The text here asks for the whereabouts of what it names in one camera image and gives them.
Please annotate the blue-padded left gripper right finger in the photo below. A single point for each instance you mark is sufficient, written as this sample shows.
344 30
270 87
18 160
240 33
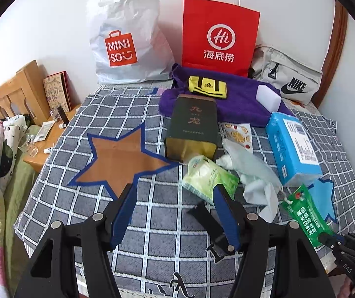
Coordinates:
231 216

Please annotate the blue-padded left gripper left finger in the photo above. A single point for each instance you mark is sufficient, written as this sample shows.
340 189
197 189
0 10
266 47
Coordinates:
118 215

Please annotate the light green snack pouch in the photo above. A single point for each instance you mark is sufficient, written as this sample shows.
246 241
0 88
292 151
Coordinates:
203 175

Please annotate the green wet wipe packet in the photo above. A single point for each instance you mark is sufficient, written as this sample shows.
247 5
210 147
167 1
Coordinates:
301 207

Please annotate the orange-print wipe packet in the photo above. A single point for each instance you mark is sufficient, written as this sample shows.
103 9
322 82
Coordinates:
239 133

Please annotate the person's right hand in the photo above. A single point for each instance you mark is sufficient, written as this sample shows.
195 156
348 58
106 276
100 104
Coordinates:
347 290

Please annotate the brown star paper cutout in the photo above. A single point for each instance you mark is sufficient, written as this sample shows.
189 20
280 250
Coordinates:
120 161

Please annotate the blue star paper cutout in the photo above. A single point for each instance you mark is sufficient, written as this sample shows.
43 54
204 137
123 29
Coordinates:
322 192

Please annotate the blue tissue pack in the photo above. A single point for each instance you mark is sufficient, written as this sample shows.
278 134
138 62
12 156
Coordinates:
295 158

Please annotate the dark green tea box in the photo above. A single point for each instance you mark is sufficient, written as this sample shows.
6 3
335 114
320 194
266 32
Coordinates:
193 129

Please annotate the wooden nightstand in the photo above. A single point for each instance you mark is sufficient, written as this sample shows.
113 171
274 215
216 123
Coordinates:
37 162

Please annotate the small dark bottle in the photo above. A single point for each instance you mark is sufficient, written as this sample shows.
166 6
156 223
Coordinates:
62 114

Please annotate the clear glass cup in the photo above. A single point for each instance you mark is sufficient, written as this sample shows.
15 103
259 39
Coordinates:
27 146

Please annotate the white sponge block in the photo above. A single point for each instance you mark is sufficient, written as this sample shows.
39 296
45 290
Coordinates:
269 99

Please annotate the yellow Adidas pouch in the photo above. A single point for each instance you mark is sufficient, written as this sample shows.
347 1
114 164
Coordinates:
207 87

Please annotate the brown patterned book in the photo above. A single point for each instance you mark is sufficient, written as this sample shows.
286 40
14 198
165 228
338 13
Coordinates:
57 91

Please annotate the white Nike bag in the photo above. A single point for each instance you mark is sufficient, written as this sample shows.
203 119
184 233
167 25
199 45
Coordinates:
295 80

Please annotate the white Miniso plastic bag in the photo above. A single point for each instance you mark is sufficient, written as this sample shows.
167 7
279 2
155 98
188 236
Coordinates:
127 43

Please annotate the red Haidilao paper bag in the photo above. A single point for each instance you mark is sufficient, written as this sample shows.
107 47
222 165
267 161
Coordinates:
219 36

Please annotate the wooden door frame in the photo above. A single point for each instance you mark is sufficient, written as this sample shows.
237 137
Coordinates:
334 52

